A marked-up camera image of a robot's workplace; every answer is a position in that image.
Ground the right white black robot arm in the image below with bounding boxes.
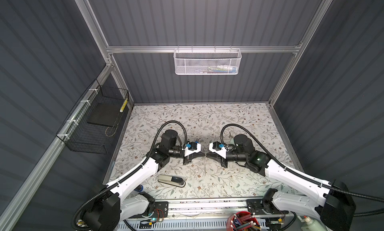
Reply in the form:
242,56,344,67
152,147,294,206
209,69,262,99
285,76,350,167
207,134,356,231

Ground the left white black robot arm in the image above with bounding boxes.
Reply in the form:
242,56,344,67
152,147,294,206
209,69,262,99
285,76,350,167
71,130,202,231

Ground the grey black stapler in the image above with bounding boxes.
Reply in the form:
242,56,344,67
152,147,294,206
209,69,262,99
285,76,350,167
158,175,186,188

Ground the red pencil cup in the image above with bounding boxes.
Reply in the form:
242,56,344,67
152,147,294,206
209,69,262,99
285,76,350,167
226,211,261,231

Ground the yellow marker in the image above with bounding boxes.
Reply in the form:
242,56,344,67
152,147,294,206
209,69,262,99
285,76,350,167
120,98,128,113

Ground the black foam pad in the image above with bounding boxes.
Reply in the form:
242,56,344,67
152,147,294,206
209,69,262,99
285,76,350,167
87,103,122,127

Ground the white glue bottle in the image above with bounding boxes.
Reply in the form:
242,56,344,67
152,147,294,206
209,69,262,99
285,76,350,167
298,216,327,231

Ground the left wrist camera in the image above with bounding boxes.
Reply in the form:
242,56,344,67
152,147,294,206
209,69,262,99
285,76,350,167
184,142,202,157

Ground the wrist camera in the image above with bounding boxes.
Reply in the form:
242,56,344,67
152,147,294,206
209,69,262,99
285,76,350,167
184,142,202,157
209,141,228,159

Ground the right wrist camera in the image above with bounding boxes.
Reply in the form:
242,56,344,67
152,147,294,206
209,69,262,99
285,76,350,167
209,141,228,159

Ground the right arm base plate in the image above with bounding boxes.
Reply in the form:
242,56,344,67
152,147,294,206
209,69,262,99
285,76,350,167
246,198,289,216

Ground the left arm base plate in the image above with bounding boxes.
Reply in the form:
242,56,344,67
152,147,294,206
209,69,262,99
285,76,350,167
130,201,169,219

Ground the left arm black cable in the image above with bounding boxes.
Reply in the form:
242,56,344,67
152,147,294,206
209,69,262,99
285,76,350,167
71,120,189,231

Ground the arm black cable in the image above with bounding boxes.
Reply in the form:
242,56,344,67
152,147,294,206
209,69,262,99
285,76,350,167
71,120,189,231
220,123,384,217

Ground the white wire mesh basket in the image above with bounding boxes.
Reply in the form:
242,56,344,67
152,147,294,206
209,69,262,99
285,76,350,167
173,48,242,75

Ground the black wire basket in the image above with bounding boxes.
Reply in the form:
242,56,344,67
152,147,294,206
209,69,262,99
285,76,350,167
57,80,130,154

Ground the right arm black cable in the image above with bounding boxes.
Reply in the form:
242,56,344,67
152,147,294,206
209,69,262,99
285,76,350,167
220,123,384,217

